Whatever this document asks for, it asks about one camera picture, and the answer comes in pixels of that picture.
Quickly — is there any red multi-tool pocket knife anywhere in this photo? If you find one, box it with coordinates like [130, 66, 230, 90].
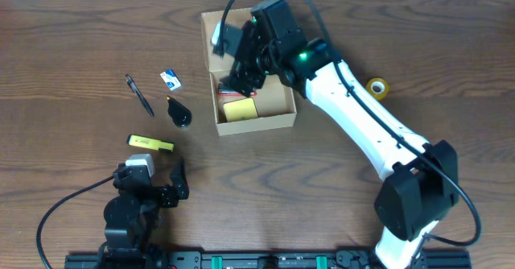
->
[217, 83, 241, 97]

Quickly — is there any white blue eraser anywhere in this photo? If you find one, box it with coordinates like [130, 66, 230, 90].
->
[160, 69, 182, 91]

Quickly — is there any yellow adhesive tape roll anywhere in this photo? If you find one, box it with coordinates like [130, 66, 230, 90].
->
[365, 77, 389, 101]

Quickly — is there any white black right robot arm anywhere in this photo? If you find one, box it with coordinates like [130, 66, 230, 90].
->
[212, 0, 460, 268]

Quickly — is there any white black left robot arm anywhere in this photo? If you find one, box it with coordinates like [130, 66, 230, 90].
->
[101, 155, 189, 268]

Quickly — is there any yellow highlighter marker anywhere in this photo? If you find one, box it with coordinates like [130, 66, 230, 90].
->
[126, 134, 175, 153]

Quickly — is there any yellow sticky note pad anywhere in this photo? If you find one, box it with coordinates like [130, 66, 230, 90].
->
[223, 98, 258, 122]

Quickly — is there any open cardboard box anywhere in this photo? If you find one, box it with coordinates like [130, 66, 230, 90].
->
[200, 10, 297, 136]

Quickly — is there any black correction tape dispenser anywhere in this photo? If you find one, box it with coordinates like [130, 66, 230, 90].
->
[166, 96, 192, 127]

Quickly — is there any black ballpoint pen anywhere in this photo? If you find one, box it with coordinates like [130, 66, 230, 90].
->
[126, 74, 155, 117]

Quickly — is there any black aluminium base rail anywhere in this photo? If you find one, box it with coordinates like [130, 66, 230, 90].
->
[64, 249, 472, 269]

